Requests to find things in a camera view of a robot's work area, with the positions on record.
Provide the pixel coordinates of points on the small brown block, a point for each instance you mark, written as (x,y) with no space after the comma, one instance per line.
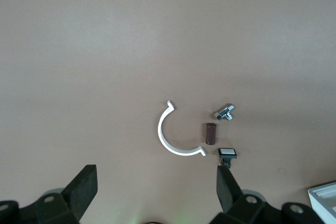
(210,134)

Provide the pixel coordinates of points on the white drawer cabinet shell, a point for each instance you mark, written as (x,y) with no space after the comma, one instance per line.
(325,208)

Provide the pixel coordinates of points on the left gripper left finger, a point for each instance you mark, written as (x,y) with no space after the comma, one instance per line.
(76,195)

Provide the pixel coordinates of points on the black button white square cap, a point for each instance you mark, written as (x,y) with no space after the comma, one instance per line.
(228,152)

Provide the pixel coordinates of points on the silver metal tee fitting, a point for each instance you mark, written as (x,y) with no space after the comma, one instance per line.
(224,112)

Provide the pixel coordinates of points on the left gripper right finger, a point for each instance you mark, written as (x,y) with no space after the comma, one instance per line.
(231,200)

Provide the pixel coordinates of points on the brown paper table cover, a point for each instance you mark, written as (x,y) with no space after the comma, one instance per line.
(105,51)

